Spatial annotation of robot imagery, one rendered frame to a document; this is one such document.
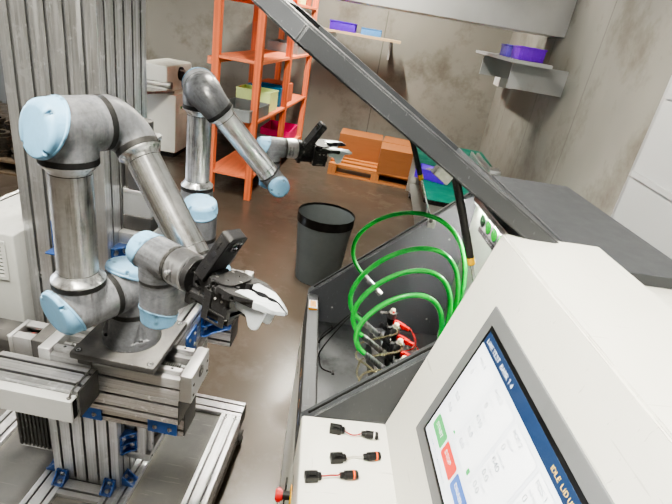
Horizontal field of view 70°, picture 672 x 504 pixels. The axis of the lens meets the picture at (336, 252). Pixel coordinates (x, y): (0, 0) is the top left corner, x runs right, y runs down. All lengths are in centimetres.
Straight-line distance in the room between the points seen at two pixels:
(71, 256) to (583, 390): 101
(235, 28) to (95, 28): 659
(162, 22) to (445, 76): 423
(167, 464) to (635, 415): 183
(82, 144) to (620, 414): 101
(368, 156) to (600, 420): 650
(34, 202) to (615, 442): 143
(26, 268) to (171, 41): 680
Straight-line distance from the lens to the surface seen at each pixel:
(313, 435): 127
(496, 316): 100
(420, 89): 761
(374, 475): 123
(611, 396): 74
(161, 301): 101
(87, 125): 109
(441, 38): 759
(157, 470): 221
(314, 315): 174
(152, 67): 643
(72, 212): 115
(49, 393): 146
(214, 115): 163
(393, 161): 660
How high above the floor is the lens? 190
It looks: 25 degrees down
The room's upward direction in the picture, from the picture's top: 10 degrees clockwise
